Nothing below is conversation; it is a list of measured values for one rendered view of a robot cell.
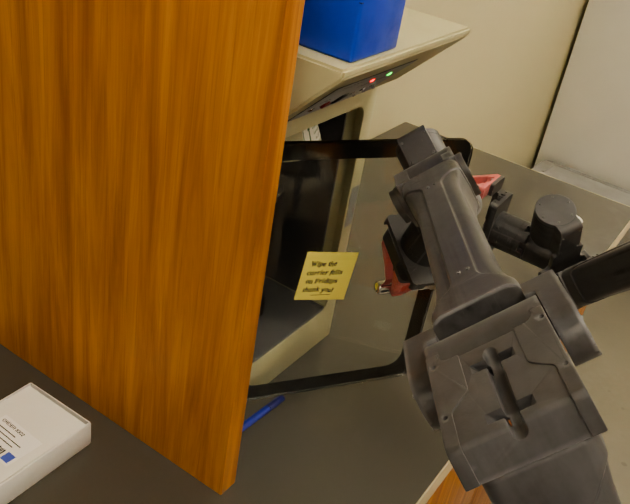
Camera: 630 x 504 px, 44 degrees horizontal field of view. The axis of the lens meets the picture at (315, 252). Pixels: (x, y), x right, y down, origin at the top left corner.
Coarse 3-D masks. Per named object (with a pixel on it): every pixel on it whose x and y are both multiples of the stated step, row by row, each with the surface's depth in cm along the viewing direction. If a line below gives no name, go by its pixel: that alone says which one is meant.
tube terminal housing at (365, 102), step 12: (360, 96) 109; (372, 96) 112; (324, 108) 101; (336, 108) 104; (348, 108) 107; (360, 108) 111; (372, 108) 113; (300, 120) 97; (312, 120) 100; (324, 120) 103; (348, 120) 115; (360, 120) 116; (288, 132) 96; (348, 132) 116; (360, 132) 113
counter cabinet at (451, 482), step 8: (448, 480) 139; (456, 480) 147; (440, 488) 135; (448, 488) 143; (456, 488) 151; (480, 488) 185; (432, 496) 131; (440, 496) 139; (448, 496) 147; (456, 496) 156; (464, 496) 166; (472, 496) 178; (480, 496) 192
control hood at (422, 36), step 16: (416, 16) 102; (432, 16) 103; (400, 32) 94; (416, 32) 95; (432, 32) 96; (448, 32) 97; (464, 32) 100; (304, 48) 82; (400, 48) 88; (416, 48) 90; (432, 48) 94; (304, 64) 80; (320, 64) 79; (336, 64) 79; (352, 64) 80; (368, 64) 82; (384, 64) 85; (400, 64) 93; (416, 64) 104; (304, 80) 80; (320, 80) 79; (336, 80) 78; (352, 80) 83; (384, 80) 102; (304, 96) 81; (320, 96) 82
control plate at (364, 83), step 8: (408, 64) 97; (384, 72) 91; (392, 72) 96; (360, 80) 86; (368, 80) 90; (376, 80) 95; (344, 88) 85; (352, 88) 90; (360, 88) 95; (368, 88) 100; (328, 96) 85; (336, 96) 89; (320, 104) 88; (304, 112) 88; (288, 120) 88
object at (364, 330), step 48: (288, 144) 90; (336, 144) 92; (384, 144) 95; (288, 192) 94; (336, 192) 96; (384, 192) 99; (288, 240) 98; (336, 240) 101; (288, 288) 102; (288, 336) 106; (336, 336) 110; (384, 336) 114; (288, 384) 112; (336, 384) 116
